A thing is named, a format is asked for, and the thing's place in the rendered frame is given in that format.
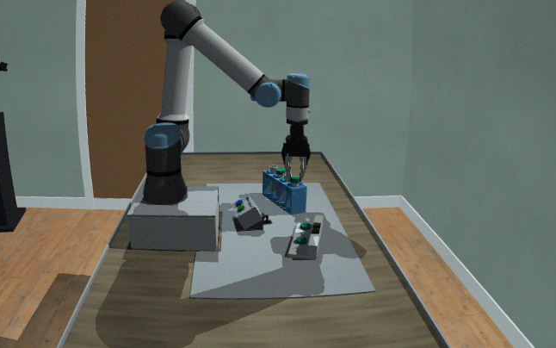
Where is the blue four-tube rack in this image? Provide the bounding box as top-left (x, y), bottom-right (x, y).
top-left (263, 170), bottom-right (307, 214)

